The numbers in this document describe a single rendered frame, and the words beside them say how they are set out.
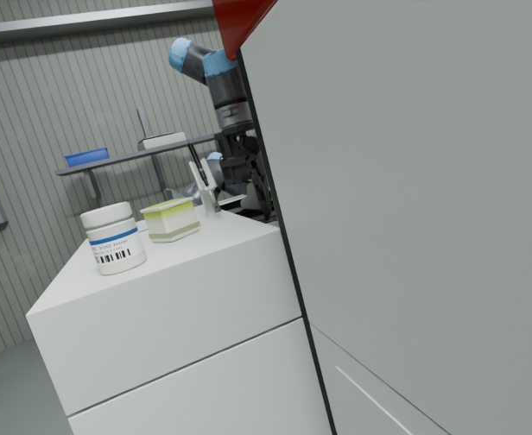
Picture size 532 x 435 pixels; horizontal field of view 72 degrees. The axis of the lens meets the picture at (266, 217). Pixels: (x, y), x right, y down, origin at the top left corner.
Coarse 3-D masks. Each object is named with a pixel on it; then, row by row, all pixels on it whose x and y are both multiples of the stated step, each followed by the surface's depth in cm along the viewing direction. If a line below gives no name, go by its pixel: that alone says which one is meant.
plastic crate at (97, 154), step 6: (90, 150) 272; (96, 150) 273; (102, 150) 275; (66, 156) 267; (72, 156) 268; (78, 156) 270; (84, 156) 271; (90, 156) 273; (96, 156) 274; (102, 156) 275; (108, 156) 279; (72, 162) 269; (78, 162) 270; (84, 162) 272
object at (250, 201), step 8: (248, 184) 79; (248, 192) 79; (264, 192) 79; (248, 200) 80; (256, 200) 80; (264, 200) 78; (248, 208) 80; (256, 208) 80; (264, 208) 80; (264, 216) 81
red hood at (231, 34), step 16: (224, 0) 48; (240, 0) 43; (256, 0) 39; (272, 0) 37; (224, 16) 50; (240, 16) 45; (256, 16) 41; (224, 32) 51; (240, 32) 46; (224, 48) 54
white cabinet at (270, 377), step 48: (288, 336) 57; (144, 384) 51; (192, 384) 52; (240, 384) 55; (288, 384) 58; (96, 432) 48; (144, 432) 51; (192, 432) 53; (240, 432) 56; (288, 432) 59
